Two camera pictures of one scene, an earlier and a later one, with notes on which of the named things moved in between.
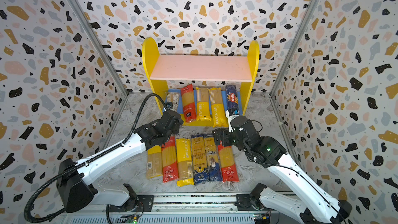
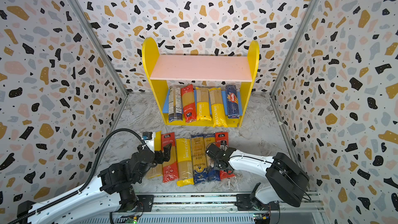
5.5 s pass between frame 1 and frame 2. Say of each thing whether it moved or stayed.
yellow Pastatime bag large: stayed
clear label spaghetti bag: moved
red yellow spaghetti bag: stayed
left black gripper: moved
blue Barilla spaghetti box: stayed
